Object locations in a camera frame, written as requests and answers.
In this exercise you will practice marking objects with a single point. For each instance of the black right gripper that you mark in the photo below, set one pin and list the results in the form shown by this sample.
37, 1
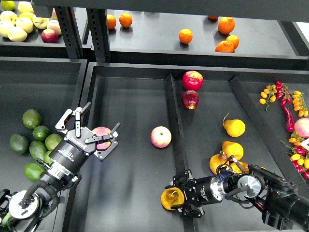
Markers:
198, 192

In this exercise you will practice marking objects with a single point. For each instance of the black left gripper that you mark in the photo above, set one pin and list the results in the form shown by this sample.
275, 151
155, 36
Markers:
74, 149

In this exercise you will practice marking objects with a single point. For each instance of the yellow pear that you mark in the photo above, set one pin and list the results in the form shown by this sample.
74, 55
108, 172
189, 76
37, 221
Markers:
234, 127
233, 148
240, 167
217, 160
171, 197

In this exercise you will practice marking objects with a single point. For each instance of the dark green avocado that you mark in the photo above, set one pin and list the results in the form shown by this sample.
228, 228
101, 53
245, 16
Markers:
41, 132

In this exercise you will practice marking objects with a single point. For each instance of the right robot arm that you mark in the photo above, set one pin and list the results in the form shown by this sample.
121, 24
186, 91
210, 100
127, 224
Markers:
275, 197

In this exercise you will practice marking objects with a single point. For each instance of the light green avocado upper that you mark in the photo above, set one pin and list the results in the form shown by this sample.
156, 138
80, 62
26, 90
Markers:
52, 141

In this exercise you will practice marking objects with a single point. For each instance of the light green avocado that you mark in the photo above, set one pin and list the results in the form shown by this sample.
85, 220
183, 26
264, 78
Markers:
52, 141
46, 157

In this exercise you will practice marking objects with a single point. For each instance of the light green avocado lower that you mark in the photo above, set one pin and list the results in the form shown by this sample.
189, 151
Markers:
46, 157

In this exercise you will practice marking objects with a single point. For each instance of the green avocado middle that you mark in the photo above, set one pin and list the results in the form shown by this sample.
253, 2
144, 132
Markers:
37, 149

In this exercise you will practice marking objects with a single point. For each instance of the green avocado top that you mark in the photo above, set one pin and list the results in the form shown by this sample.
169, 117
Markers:
31, 119

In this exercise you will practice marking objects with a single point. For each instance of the green avocado bottom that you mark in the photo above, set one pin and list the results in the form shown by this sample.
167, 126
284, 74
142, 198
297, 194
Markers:
33, 171

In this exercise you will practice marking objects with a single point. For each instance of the dark avocado far left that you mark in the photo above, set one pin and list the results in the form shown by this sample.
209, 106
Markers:
19, 144

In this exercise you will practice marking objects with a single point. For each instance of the pink apple left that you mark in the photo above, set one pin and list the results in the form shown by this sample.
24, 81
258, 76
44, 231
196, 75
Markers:
100, 131

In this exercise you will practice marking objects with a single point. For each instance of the pink apple centre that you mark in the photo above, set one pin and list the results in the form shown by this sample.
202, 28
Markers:
160, 137

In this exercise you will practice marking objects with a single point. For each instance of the black middle tray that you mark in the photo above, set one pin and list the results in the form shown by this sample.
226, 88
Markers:
122, 193

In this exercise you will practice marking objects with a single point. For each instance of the dark red apple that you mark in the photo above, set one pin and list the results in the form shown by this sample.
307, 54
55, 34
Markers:
190, 99

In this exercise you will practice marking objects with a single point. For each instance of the red apple on shelf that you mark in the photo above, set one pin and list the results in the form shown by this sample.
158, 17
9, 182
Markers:
49, 36

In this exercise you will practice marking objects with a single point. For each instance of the mixed cherry tomato cluster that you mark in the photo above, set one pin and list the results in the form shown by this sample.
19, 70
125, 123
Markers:
299, 156

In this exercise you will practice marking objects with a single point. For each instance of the bright red apple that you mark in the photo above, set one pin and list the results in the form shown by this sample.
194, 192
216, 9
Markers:
192, 80

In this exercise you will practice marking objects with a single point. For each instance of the pink apple on shelf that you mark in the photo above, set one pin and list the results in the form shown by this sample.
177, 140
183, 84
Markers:
54, 25

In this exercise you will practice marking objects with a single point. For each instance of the orange left edge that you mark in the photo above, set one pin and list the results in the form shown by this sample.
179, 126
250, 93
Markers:
111, 21

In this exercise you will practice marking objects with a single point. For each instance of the black upper shelf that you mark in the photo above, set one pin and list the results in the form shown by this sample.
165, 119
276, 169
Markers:
153, 37

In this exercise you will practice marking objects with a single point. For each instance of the red chili pepper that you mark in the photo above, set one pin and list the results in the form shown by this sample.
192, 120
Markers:
290, 123

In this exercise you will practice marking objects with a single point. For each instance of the orange cherry tomato bunch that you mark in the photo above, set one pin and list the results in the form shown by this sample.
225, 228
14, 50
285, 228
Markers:
268, 96

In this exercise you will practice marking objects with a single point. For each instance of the pile of yellow apples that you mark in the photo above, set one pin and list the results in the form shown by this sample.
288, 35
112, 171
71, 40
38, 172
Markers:
18, 24

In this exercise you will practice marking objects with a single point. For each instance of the pink peach right edge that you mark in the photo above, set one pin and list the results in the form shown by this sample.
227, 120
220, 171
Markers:
302, 127

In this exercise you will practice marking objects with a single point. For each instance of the red cherry tomato bunch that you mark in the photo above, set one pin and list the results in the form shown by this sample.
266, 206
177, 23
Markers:
283, 93

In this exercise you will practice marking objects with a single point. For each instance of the orange centre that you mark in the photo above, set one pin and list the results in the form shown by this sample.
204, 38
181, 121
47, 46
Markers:
185, 36

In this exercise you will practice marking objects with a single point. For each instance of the yellow cherry tomato bunch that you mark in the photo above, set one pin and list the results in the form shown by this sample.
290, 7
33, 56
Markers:
299, 104

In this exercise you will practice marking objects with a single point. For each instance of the green lime on shelf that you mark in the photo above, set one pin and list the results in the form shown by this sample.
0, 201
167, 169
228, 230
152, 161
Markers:
8, 5

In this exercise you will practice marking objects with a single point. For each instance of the black shelf post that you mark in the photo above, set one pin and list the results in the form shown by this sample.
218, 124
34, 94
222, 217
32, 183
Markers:
97, 22

